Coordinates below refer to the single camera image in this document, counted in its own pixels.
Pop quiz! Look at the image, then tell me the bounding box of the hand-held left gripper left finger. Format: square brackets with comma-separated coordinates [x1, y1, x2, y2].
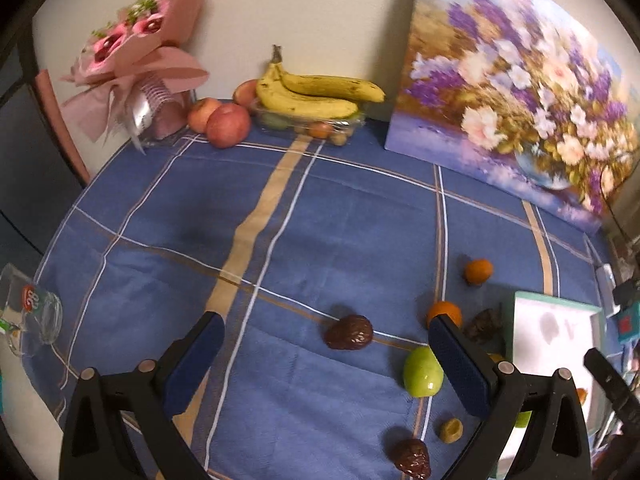
[59, 311, 226, 480]

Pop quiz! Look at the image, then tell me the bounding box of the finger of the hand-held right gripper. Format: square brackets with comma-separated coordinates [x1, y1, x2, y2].
[584, 347, 640, 441]

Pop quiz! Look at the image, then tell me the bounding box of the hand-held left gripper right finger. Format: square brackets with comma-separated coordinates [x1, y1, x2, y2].
[428, 313, 593, 480]

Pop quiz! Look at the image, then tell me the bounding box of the small yellowish fruit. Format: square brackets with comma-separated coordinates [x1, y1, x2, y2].
[439, 417, 464, 444]

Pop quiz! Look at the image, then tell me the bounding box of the white tray with teal rim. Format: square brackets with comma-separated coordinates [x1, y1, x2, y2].
[492, 291, 606, 480]

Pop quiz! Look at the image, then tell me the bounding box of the large dark red date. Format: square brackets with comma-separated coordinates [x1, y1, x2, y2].
[324, 314, 375, 351]

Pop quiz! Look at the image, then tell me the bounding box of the dark shrivelled dried fruit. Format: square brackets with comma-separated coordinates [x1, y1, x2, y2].
[464, 305, 505, 345]

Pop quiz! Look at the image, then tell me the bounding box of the teal toy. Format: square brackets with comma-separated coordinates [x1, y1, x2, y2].
[616, 302, 640, 346]

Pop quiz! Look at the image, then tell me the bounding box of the black charger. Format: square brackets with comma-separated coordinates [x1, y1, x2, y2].
[612, 280, 640, 306]

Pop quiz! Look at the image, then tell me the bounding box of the white power strip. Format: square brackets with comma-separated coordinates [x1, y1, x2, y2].
[594, 263, 617, 318]

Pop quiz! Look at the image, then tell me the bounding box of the clear glass cup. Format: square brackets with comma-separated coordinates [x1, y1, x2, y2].
[0, 263, 63, 358]

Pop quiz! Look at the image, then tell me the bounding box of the blue checked tablecloth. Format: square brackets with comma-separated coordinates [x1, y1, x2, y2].
[22, 122, 621, 480]

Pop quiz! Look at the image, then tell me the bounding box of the large red apple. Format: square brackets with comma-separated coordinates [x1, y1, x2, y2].
[206, 103, 252, 149]

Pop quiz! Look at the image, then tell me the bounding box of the clear glass vase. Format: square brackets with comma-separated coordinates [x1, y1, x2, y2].
[132, 87, 198, 149]

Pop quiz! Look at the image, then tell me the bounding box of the clear plastic fruit container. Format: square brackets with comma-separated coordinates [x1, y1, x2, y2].
[250, 100, 367, 147]

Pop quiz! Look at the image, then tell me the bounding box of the bunch of yellow bananas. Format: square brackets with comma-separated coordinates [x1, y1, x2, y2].
[256, 62, 361, 120]

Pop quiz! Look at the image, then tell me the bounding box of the flower painting canvas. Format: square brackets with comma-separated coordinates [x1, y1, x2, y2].
[384, 0, 640, 235]

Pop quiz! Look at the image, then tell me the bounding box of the spotted yellow banana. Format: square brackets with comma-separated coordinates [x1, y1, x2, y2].
[272, 45, 387, 104]

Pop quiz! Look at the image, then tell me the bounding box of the pink paper flower bouquet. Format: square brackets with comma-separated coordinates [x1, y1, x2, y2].
[60, 0, 221, 151]

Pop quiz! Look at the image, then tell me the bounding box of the black cable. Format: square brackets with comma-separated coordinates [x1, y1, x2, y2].
[597, 170, 632, 253]

